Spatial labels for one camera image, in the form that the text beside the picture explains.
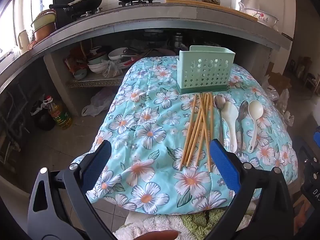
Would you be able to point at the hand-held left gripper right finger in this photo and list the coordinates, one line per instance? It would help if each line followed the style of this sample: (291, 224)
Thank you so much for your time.
(225, 166)

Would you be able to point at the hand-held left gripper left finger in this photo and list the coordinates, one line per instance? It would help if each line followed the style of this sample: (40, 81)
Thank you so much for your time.
(96, 170)

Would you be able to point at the bundle of wooden chopsticks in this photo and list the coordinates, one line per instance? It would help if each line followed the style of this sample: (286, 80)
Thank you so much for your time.
(197, 130)

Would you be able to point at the white rice paddle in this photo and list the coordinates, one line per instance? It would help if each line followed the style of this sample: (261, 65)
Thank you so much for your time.
(230, 120)

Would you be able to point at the metal spoon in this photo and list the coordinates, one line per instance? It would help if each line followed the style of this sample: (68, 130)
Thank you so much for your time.
(243, 110)
(220, 103)

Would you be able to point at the white plastic ladle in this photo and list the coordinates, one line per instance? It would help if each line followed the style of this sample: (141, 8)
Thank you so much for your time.
(255, 110)

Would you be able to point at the green star-perforated utensil holder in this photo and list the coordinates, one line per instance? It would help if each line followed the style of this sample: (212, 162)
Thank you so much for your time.
(205, 75)

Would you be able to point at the person's left hand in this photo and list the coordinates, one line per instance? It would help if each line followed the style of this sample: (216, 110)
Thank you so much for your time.
(156, 235)

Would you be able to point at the yellow cooking oil bottle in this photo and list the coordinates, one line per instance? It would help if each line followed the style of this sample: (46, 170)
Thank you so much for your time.
(60, 115)

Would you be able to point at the white plastic bag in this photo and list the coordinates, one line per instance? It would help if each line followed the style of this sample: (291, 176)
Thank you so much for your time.
(100, 102)

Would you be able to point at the floral turquoise quilted blanket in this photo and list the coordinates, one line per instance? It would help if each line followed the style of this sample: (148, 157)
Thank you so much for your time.
(145, 120)

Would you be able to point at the white and green fluffy robe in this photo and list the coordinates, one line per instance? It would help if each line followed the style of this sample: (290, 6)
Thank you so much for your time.
(155, 225)

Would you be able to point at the metal shelf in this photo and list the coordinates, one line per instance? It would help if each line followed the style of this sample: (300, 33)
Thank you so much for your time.
(95, 82)

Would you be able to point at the blue bowl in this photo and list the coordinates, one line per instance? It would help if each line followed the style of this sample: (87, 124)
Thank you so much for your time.
(80, 74)

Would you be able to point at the cardboard box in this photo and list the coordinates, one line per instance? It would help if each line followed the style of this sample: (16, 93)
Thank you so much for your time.
(278, 80)

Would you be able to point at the clear plastic bag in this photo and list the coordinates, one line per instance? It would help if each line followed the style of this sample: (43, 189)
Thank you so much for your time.
(111, 70)

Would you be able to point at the stack of white bowls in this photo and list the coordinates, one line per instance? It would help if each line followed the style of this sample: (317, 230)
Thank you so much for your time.
(96, 67)

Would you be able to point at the white bowl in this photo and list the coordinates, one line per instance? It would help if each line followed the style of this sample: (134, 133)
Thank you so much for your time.
(117, 54)

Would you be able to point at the steel pots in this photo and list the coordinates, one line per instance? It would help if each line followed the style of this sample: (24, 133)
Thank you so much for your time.
(178, 40)

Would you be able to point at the copper-coloured basin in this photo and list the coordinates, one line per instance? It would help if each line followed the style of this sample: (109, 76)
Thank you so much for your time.
(45, 32)

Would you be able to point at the cream mug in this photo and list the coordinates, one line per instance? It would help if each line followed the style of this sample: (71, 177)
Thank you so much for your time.
(23, 41)

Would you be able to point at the green basin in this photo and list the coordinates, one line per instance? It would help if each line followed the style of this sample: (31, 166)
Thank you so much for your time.
(43, 21)

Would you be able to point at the wooden cutting board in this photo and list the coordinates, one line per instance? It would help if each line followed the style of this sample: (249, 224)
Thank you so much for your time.
(225, 7)

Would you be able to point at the gas stove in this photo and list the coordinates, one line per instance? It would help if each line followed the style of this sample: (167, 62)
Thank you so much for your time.
(110, 7)

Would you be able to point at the concrete kitchen counter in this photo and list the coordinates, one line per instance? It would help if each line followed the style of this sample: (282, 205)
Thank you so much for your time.
(155, 17)

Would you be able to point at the black wok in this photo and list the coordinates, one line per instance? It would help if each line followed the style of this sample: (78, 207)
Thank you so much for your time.
(82, 3)

